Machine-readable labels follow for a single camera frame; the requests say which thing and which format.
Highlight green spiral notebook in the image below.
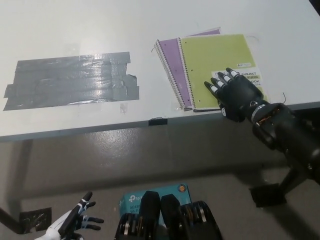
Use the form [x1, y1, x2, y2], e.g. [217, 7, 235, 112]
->
[176, 33, 270, 113]

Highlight grey duct tape patch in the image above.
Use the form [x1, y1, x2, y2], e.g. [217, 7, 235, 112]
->
[2, 51, 140, 112]

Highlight teal router box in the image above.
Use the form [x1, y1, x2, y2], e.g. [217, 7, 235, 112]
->
[117, 182, 192, 226]

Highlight black floor tape patch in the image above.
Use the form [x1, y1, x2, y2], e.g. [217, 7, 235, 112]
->
[249, 183, 287, 208]
[19, 207, 53, 235]

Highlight black right hand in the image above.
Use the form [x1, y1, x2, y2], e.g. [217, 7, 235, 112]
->
[204, 67, 266, 124]

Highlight small black tape piece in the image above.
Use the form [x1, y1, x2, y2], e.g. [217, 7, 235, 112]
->
[148, 117, 168, 126]

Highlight purple spiral notebook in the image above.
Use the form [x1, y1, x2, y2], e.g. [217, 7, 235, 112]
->
[154, 26, 222, 112]

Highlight black robot legs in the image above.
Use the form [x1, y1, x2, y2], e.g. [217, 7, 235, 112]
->
[113, 191, 222, 240]

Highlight white and black left hand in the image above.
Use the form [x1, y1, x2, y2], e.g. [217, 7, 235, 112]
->
[46, 191, 105, 240]

